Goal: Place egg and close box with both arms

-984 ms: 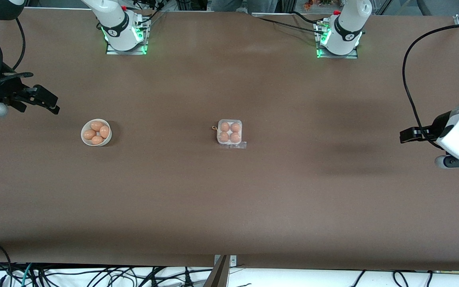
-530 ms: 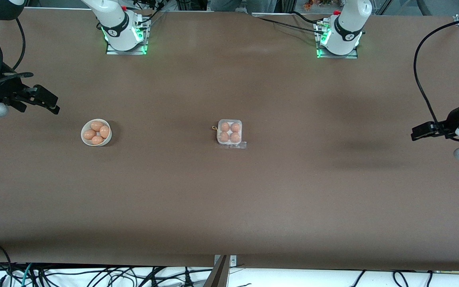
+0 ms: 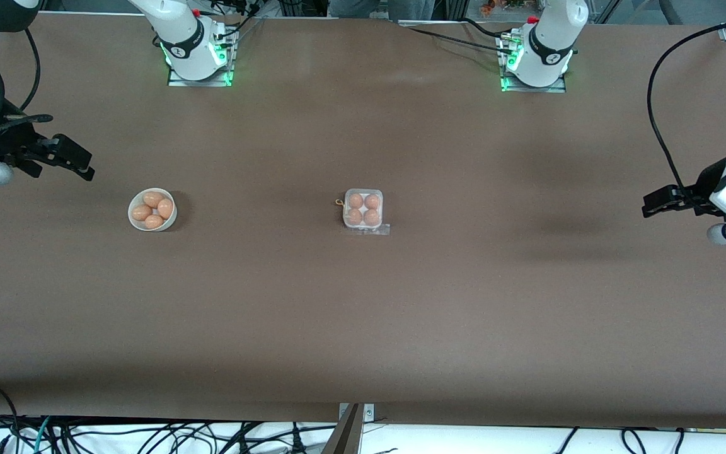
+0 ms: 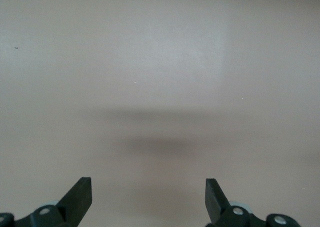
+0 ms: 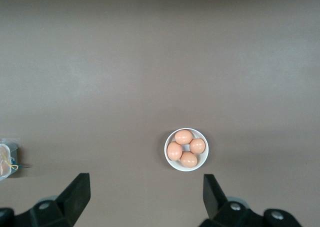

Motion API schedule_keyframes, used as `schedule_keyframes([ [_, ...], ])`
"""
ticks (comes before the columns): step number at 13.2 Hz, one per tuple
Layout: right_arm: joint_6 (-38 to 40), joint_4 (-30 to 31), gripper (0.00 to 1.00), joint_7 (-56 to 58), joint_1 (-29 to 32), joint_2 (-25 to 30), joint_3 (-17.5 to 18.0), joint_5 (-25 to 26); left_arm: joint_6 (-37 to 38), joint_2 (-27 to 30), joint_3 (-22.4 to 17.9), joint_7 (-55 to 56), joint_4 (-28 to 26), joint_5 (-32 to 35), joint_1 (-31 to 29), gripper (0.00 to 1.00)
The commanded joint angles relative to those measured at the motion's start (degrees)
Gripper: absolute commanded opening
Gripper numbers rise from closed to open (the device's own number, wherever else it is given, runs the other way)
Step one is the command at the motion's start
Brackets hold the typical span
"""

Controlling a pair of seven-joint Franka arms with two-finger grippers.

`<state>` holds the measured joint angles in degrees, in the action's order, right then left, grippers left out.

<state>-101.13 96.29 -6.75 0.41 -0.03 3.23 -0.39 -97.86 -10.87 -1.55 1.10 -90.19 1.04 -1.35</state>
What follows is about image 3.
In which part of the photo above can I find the clear plastic egg box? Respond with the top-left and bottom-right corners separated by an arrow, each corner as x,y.
343,189 -> 384,230

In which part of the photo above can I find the person in grey clothes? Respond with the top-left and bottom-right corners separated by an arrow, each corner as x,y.
328,0 -> 434,20

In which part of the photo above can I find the dark mount strut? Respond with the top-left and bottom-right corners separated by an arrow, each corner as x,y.
322,404 -> 362,454

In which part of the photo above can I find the brown table cover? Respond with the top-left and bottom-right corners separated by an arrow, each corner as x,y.
0,13 -> 726,431

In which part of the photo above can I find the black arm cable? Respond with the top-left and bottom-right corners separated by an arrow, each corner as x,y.
0,28 -> 55,152
647,16 -> 726,190

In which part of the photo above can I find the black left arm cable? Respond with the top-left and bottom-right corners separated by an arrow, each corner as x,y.
647,16 -> 726,190

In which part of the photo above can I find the small metal bracket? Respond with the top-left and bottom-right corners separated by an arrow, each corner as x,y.
338,404 -> 375,422

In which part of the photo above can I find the white round bowl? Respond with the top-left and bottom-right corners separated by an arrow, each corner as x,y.
127,188 -> 178,232

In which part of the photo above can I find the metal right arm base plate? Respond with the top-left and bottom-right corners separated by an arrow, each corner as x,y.
168,28 -> 236,87

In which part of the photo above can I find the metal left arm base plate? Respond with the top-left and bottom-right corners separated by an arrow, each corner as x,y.
498,35 -> 567,93

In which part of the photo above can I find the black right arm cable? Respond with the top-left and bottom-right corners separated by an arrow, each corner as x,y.
0,28 -> 55,152

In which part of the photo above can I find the teal cable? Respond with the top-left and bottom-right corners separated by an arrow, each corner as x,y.
34,416 -> 54,454

